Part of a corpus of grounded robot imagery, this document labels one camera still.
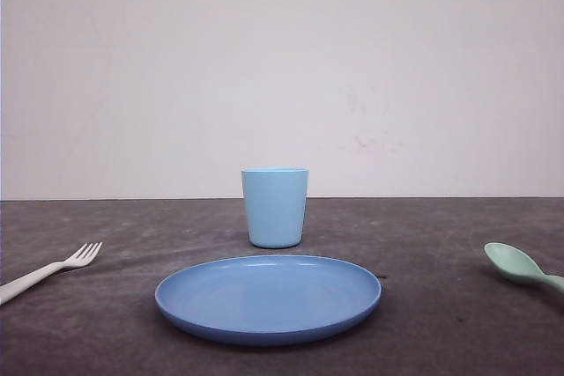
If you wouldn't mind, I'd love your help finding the blue plastic plate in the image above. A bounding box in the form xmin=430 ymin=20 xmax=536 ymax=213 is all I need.
xmin=154 ymin=254 xmax=382 ymax=346

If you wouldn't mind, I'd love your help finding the mint green plastic spoon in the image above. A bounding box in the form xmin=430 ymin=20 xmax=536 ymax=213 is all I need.
xmin=484 ymin=242 xmax=563 ymax=292

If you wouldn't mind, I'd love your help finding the white plastic fork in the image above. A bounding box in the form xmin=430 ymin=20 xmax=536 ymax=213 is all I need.
xmin=1 ymin=242 xmax=103 ymax=306

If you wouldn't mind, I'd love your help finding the light blue plastic cup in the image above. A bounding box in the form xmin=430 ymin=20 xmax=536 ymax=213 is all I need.
xmin=241 ymin=167 xmax=308 ymax=249

